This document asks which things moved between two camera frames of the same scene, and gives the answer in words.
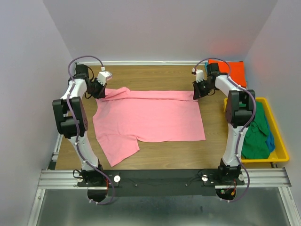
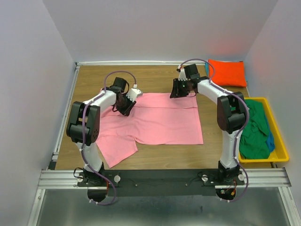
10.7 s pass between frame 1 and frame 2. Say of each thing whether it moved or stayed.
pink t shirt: stayed
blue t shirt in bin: stayed
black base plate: stayed
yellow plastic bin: stayed
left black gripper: moved
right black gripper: moved
